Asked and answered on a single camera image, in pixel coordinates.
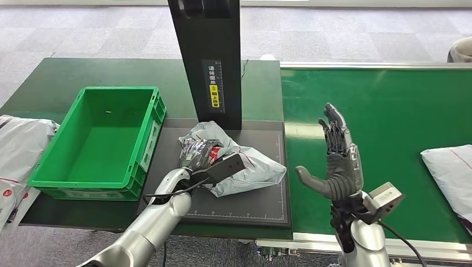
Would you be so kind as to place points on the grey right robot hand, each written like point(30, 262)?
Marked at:
point(344, 177)

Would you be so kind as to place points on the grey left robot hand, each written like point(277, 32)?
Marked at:
point(197, 153)

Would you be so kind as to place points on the grey package with red print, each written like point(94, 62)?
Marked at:
point(254, 169)

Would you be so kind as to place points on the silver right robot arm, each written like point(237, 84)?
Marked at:
point(367, 243)

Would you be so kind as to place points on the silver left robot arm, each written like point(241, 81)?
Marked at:
point(155, 225)

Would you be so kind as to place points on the green conveyor belt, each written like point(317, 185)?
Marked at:
point(398, 110)

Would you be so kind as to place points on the grey flat mail package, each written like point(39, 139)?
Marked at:
point(450, 177)

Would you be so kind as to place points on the black and yellow column label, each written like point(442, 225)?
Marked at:
point(215, 86)

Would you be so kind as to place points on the green plastic crate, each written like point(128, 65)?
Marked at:
point(103, 147)

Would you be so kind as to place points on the black scanner column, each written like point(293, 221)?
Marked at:
point(206, 44)

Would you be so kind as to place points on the small white object behind table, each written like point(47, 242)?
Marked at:
point(267, 57)

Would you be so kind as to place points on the dark green table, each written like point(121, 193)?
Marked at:
point(73, 73)

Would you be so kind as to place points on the beige round object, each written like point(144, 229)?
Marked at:
point(461, 49)

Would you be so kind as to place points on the grey crumpled mail bag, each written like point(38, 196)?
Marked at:
point(20, 143)

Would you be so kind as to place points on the white mail bag red logo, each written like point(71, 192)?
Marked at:
point(11, 199)

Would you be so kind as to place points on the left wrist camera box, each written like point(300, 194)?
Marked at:
point(225, 169)

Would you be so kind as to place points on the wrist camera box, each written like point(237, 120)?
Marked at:
point(225, 169)
point(383, 201)

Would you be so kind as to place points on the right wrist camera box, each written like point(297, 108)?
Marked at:
point(383, 201)

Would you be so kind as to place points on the black scanner base plate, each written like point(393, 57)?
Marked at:
point(250, 206)

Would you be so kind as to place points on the silver conveyor frame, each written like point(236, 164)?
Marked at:
point(368, 65)

